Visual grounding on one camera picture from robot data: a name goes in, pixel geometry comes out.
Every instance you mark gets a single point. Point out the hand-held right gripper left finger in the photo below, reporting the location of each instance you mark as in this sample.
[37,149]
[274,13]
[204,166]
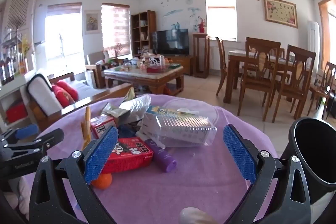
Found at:
[101,153]

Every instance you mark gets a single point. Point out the clear ribbed plastic box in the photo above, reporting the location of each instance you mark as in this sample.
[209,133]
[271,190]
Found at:
[183,132]

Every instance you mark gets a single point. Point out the framed floral painting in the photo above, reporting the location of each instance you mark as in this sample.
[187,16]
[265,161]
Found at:
[280,12]

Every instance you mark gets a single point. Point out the pink window blind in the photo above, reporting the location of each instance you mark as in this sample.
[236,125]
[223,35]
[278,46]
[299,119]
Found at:
[115,27]

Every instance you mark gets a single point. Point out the wooden frame sofa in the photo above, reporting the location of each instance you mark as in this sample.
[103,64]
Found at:
[86,96]

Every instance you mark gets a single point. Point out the black trash bin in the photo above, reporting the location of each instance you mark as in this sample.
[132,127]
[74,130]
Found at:
[315,150]

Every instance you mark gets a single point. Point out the framed sunflower picture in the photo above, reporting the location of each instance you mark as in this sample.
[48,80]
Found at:
[92,22]

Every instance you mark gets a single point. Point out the yellow green powder bag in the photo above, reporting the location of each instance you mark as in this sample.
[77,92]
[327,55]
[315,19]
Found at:
[130,95]

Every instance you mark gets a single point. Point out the red tray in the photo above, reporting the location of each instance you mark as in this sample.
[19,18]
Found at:
[156,70]

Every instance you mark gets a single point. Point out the wooden armchair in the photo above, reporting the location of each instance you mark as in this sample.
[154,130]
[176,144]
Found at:
[93,58]

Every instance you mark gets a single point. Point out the yellow stick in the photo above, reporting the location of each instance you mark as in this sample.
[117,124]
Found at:
[86,127]

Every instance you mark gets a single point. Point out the wooden television stand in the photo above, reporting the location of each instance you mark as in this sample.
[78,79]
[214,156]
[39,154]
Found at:
[185,64]

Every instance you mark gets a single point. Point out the white shelf with bottles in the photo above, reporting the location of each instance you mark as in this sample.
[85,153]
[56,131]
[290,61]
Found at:
[13,66]

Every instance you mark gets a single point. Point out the wooden dining table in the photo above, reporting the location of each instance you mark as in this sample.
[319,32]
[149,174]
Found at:
[235,56]

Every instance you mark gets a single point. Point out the tall wooden plant stand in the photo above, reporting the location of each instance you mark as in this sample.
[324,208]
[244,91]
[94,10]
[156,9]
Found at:
[200,56]

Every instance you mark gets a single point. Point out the white standing air conditioner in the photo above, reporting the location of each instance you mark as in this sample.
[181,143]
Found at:
[313,43]

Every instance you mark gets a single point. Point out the wooden bookshelf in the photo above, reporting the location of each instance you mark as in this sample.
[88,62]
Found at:
[151,27]

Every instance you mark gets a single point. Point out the white radiator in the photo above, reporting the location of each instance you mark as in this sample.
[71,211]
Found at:
[215,57]

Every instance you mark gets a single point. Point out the orange fruit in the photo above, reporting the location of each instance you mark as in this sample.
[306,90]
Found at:
[103,182]

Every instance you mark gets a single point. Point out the red vase with plant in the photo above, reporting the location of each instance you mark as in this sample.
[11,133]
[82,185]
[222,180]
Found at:
[201,27]

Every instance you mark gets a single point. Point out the black television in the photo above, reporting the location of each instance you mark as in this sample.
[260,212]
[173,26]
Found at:
[170,41]

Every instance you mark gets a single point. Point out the wooden dining chair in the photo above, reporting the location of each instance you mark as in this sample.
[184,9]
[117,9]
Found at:
[221,61]
[294,85]
[258,79]
[328,82]

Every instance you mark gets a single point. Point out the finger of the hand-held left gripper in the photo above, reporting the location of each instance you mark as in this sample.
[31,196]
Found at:
[26,131]
[44,138]

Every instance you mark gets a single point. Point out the red snack box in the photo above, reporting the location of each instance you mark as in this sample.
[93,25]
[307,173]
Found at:
[131,155]

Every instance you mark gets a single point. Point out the white sofa back cushion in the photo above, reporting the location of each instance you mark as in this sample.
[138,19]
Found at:
[42,92]

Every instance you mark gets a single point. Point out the silver foil bag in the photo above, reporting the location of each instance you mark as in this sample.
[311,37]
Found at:
[136,108]

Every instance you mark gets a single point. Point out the red cushion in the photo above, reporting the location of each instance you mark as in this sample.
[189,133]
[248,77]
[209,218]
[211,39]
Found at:
[63,96]
[69,87]

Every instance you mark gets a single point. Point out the purple bottle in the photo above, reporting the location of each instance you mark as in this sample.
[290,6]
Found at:
[162,158]

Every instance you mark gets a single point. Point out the wooden coffee table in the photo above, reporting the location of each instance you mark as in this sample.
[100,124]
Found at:
[147,79]

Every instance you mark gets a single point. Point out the white plastic jar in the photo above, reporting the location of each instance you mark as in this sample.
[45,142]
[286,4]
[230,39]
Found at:
[195,216]

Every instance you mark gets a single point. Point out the purple cloth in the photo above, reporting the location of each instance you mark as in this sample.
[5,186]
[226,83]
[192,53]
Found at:
[197,182]

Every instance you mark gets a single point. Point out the small red white box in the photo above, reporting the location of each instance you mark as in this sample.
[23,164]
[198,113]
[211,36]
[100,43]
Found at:
[101,125]

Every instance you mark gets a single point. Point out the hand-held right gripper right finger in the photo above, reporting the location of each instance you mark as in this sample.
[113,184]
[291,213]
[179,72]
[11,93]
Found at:
[239,153]

